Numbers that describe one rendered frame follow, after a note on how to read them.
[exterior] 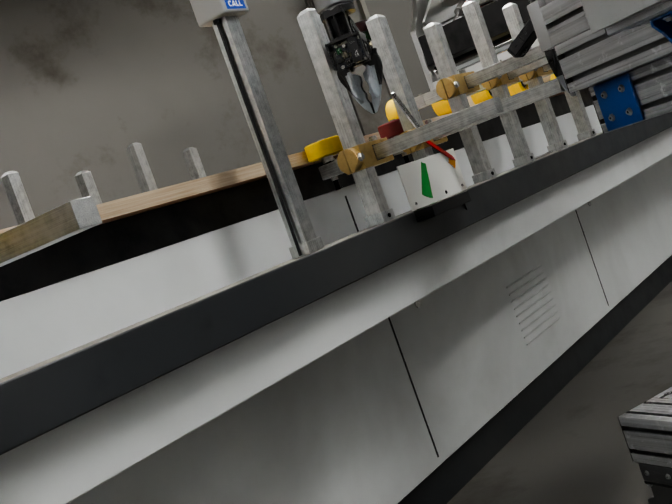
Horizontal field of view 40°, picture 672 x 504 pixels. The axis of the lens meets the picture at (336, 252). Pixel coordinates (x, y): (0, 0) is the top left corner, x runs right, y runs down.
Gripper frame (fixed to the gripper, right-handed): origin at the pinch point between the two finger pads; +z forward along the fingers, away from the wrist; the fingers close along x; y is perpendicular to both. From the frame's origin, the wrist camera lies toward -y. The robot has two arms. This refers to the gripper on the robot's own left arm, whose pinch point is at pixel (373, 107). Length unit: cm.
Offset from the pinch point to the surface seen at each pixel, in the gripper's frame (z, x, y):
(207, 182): 3.6, -31.2, 18.5
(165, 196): 4.1, -35.4, 29.2
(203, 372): 33, -29, 52
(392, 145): 8.3, 0.4, -3.7
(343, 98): -4.0, -5.7, -2.6
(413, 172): 14.8, 0.4, -16.4
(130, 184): -47, -256, -400
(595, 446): 92, 15, -43
